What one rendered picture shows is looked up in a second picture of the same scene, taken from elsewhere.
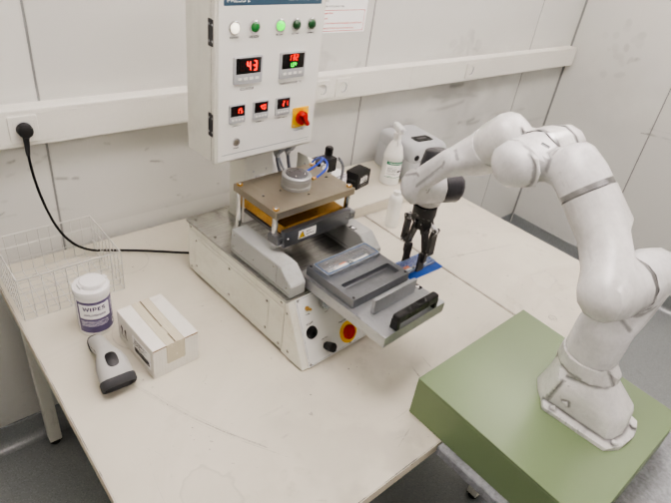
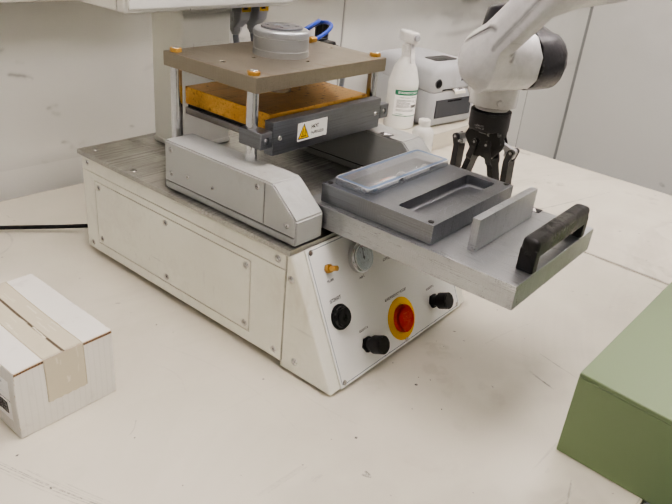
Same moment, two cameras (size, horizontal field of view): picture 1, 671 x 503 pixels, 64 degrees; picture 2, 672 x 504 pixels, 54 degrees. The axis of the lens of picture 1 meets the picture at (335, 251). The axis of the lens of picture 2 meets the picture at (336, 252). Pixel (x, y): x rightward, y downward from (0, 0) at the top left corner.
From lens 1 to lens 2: 0.57 m
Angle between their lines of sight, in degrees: 7
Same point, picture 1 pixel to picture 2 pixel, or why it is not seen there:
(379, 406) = (498, 446)
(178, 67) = not seen: outside the picture
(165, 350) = (41, 371)
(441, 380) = (626, 373)
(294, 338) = (308, 330)
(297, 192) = (285, 58)
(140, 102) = not seen: outside the picture
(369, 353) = (446, 356)
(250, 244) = (204, 156)
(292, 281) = (297, 211)
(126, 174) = not seen: outside the picture
